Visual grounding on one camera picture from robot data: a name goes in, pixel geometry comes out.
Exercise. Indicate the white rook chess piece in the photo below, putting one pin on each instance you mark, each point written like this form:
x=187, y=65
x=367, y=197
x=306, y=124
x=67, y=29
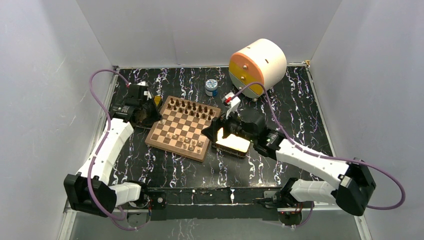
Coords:
x=162, y=122

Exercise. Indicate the small blue white jar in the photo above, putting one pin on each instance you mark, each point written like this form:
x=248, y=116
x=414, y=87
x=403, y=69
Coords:
x=211, y=86

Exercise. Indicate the gold tin with white pieces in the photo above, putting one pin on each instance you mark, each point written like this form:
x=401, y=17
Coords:
x=158, y=100

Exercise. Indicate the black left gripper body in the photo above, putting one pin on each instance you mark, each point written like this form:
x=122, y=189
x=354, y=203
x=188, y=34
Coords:
x=144, y=107

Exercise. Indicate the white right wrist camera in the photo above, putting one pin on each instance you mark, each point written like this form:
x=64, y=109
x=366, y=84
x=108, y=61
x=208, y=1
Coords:
x=232, y=102

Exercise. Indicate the empty gold square tin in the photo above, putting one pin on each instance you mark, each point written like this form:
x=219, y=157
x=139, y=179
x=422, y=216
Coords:
x=232, y=144

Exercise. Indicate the row of dark chess pieces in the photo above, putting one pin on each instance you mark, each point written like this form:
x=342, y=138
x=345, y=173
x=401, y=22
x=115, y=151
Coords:
x=180, y=110

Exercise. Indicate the round pastel drawer cabinet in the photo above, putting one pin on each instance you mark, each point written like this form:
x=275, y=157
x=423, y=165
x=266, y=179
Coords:
x=262, y=61

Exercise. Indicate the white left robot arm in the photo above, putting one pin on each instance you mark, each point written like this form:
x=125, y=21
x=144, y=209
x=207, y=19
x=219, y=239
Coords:
x=88, y=190

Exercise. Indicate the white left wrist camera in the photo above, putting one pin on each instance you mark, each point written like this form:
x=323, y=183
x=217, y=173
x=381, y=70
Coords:
x=143, y=91

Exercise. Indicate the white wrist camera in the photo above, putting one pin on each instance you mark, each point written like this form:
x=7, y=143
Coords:
x=143, y=91
x=232, y=102

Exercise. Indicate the wooden chess board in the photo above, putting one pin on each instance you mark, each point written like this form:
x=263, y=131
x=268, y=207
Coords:
x=191, y=129

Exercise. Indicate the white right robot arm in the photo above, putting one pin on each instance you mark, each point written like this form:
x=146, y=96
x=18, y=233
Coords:
x=348, y=184

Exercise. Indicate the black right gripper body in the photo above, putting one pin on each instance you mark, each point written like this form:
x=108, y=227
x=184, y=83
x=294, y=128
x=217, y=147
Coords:
x=234, y=125

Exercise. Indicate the aluminium front rail frame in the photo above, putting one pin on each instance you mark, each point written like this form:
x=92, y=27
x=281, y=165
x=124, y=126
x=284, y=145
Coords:
x=225, y=213

